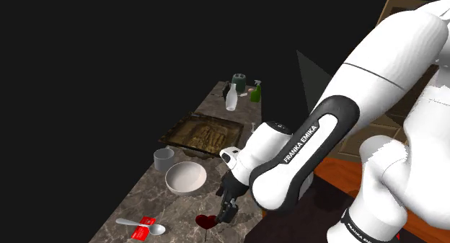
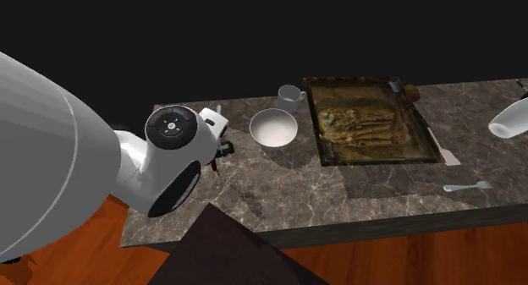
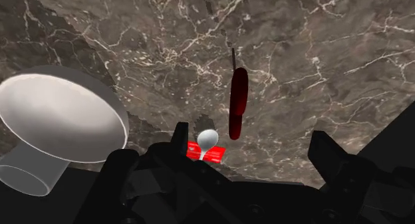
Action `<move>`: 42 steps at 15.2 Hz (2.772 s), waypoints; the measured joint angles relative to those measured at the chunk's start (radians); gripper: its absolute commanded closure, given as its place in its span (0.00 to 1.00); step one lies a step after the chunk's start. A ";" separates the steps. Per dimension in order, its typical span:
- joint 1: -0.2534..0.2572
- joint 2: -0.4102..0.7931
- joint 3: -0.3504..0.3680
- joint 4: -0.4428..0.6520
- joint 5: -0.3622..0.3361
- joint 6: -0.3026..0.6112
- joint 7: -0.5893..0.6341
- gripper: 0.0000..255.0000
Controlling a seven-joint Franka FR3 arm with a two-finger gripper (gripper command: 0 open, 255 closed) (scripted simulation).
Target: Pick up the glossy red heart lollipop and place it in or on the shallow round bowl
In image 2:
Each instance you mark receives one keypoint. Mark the white bowl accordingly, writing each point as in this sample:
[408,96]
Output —
[273,129]

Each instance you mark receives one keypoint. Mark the white cup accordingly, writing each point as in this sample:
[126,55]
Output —
[511,121]

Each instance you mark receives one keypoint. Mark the white fork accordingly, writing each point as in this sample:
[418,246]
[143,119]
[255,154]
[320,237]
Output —
[462,187]

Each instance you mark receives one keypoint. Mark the white spatula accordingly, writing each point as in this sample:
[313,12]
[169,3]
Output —
[448,155]

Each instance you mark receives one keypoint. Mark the dark robot stand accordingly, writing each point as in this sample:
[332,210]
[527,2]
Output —
[231,251]

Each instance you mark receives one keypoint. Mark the brown round lump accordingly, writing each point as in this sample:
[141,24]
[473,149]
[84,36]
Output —
[412,93]

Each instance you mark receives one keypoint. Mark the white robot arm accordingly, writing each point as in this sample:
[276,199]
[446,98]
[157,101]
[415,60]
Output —
[49,160]

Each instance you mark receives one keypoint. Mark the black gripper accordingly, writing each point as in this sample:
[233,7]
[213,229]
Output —
[225,148]

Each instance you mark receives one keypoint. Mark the brown kitchen sink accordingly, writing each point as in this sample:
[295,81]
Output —
[371,123]

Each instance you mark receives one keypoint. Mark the white mug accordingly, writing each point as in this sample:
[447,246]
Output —
[288,100]

